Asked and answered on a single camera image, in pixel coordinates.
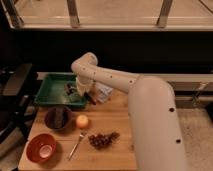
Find green plastic tray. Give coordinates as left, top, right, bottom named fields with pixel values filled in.
left=34, top=73, right=87, bottom=108

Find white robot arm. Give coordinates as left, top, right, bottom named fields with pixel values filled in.
left=71, top=52, right=188, bottom=171

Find white plastic bag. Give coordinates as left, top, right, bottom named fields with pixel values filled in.
left=95, top=82, right=113, bottom=103

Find brown block in bowl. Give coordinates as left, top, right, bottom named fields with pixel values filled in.
left=54, top=108, right=64, bottom=129

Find yellow red apple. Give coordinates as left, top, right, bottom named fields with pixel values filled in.
left=76, top=115, right=89, bottom=129

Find dark purple bowl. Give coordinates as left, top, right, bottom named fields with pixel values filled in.
left=44, top=106, right=72, bottom=131

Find wooden cutting board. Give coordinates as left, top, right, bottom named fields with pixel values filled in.
left=18, top=90, right=136, bottom=171

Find bunch of dark grapes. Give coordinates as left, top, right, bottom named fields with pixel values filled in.
left=88, top=132, right=120, bottom=150

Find black chair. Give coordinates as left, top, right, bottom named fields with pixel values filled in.
left=0, top=63, right=38, bottom=144

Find orange red bowl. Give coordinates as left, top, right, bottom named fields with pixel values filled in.
left=26, top=133, right=57, bottom=164

